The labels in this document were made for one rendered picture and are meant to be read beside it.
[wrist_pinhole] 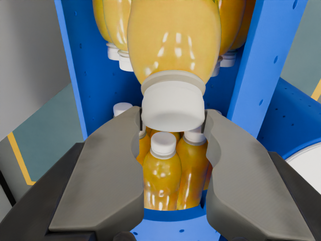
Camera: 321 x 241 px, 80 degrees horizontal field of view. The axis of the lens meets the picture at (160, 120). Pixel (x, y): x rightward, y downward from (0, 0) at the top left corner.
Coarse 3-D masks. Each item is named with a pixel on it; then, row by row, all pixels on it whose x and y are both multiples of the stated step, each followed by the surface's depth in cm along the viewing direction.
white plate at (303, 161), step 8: (320, 144) 43; (296, 152) 45; (304, 152) 44; (312, 152) 43; (320, 152) 43; (288, 160) 45; (296, 160) 45; (304, 160) 45; (312, 160) 45; (320, 160) 45; (296, 168) 46; (304, 168) 46; (312, 168) 46; (320, 168) 46; (304, 176) 47; (312, 176) 47; (320, 176) 47; (312, 184) 49; (320, 184) 49; (320, 192) 50
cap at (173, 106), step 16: (144, 96) 12; (160, 96) 10; (176, 96) 10; (192, 96) 11; (144, 112) 11; (160, 112) 10; (176, 112) 10; (192, 112) 10; (160, 128) 13; (176, 128) 13; (192, 128) 13
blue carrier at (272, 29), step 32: (64, 0) 24; (256, 0) 14; (288, 0) 14; (64, 32) 25; (96, 32) 32; (256, 32) 14; (288, 32) 16; (96, 64) 34; (256, 64) 16; (96, 96) 36; (128, 96) 43; (224, 96) 38; (256, 96) 18; (96, 128) 38; (256, 128) 22; (160, 224) 25; (192, 224) 26
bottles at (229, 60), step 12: (96, 0) 27; (252, 0) 25; (96, 12) 28; (252, 12) 26; (96, 24) 29; (108, 36) 29; (240, 36) 28; (108, 48) 31; (228, 60) 30; (120, 108) 38; (156, 132) 37; (180, 132) 42
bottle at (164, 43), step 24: (144, 0) 12; (168, 0) 11; (192, 0) 11; (216, 0) 13; (144, 24) 11; (168, 24) 11; (192, 24) 11; (216, 24) 12; (144, 48) 11; (168, 48) 11; (192, 48) 11; (216, 48) 12; (144, 72) 12; (168, 72) 11; (192, 72) 12
